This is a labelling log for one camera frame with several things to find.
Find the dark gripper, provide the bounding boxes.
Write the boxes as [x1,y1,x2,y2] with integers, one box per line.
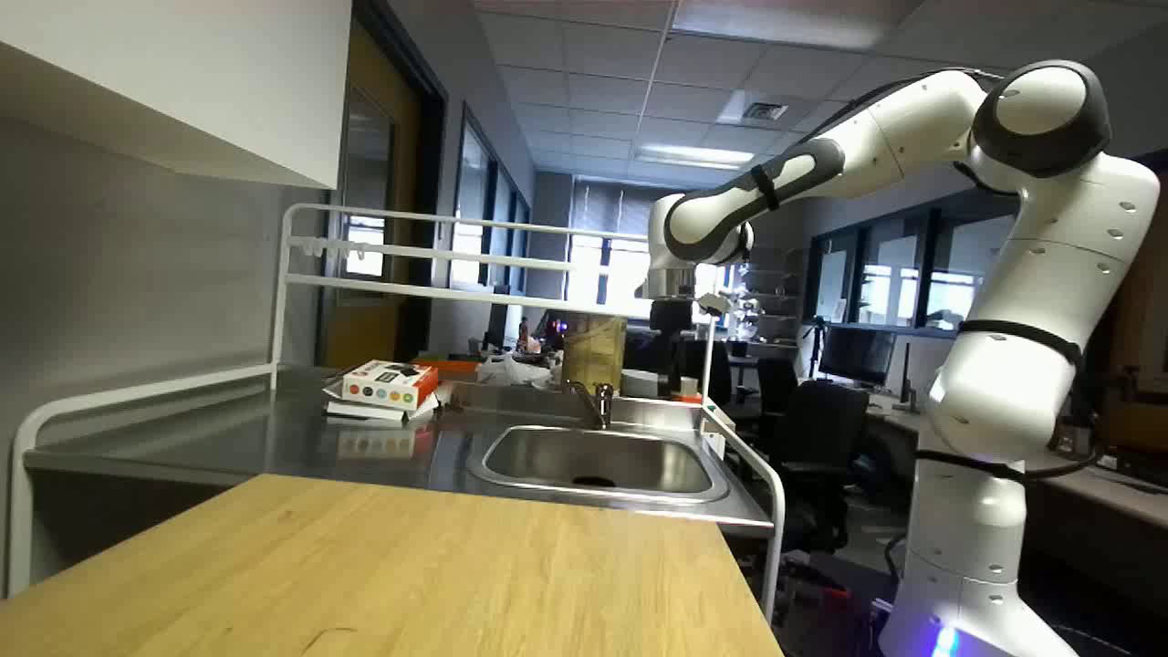
[646,289,702,367]

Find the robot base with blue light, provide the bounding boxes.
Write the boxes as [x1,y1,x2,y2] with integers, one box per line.
[875,593,1077,657]

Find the yellow brown bag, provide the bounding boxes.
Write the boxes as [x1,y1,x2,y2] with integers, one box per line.
[559,315,632,392]

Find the stainless steel sink basin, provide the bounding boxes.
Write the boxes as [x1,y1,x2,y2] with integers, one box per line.
[469,416,735,509]

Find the clear plastic bag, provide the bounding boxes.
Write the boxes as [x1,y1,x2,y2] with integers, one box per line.
[470,345,554,392]

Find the black office chair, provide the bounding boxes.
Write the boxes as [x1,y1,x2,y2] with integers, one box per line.
[756,375,875,554]

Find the dark computer monitor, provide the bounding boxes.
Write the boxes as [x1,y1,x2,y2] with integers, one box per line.
[814,317,901,391]

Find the small rectangular ceiling light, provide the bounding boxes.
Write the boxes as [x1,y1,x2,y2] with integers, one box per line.
[637,138,761,172]

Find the orange flat item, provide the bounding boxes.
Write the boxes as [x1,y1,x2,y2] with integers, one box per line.
[418,350,485,382]

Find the ceiling air vent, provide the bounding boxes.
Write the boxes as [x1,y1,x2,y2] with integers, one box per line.
[717,83,814,131]

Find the white colourful printed box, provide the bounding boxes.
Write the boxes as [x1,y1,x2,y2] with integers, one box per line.
[339,357,444,416]

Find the flat white book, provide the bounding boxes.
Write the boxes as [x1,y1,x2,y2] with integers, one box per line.
[323,382,444,425]

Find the large ceiling light panel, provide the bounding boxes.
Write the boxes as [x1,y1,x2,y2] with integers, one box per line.
[668,0,897,53]

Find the brown wooden door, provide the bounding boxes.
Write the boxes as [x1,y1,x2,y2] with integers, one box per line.
[318,0,449,371]

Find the stainless steel counter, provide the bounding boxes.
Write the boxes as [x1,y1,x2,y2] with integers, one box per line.
[22,361,779,540]

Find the white tubular rail frame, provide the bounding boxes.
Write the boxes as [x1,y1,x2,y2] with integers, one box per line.
[5,195,790,624]

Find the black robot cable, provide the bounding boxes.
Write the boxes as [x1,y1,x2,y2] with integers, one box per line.
[910,413,1115,484]

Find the white wall cabinet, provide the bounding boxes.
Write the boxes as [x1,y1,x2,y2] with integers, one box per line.
[0,0,357,193]

